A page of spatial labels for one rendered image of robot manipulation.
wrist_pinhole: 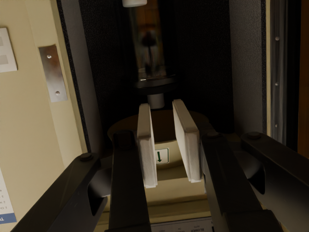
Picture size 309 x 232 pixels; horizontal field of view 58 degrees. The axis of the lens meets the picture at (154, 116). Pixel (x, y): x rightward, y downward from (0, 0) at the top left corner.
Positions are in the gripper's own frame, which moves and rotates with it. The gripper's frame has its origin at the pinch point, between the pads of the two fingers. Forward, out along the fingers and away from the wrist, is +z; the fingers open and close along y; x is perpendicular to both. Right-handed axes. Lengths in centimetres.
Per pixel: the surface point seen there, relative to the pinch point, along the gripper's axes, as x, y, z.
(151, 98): -3.9, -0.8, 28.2
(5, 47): 7, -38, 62
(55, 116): -2.7, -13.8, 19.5
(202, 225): -19.6, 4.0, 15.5
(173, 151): -10.8, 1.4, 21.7
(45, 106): -10, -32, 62
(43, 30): 8.3, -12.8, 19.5
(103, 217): -18.2, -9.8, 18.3
